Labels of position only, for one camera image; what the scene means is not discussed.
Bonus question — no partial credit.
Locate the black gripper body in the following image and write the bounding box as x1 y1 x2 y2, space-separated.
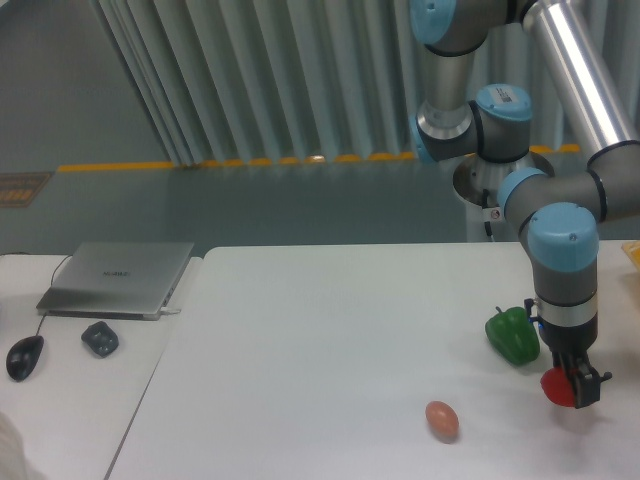
539 320 598 355

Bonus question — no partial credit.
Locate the red bell pepper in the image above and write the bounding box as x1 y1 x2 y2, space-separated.
540 367 575 408

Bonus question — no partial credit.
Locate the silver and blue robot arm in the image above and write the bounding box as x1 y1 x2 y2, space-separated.
409 1 639 408

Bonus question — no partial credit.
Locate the white sleeved forearm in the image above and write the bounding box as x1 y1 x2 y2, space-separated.
0 414 28 480

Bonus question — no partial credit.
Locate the green bell pepper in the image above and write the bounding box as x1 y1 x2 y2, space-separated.
485 306 540 366

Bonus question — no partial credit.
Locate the yellow box at edge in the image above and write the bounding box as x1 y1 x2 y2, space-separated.
621 240 640 271

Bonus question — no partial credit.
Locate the brown egg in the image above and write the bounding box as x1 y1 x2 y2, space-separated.
425 400 460 442

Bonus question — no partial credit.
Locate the white pleated curtain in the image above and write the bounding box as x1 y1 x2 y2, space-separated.
94 1 639 166

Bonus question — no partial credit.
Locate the black charger adapter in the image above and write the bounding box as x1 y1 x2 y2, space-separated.
81 321 120 358

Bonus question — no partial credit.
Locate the silver closed laptop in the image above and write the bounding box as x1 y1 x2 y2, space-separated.
37 242 193 320

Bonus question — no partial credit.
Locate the white side table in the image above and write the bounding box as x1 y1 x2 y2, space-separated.
1 255 201 479

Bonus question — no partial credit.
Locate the black computer mouse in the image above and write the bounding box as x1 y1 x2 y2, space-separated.
5 335 44 382

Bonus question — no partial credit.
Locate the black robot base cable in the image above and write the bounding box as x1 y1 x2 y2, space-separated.
481 188 496 243

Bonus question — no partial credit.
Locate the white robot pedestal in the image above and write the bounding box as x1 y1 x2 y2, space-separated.
453 152 554 242

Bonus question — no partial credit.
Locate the black mouse cable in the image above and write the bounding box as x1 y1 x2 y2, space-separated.
0 251 74 339

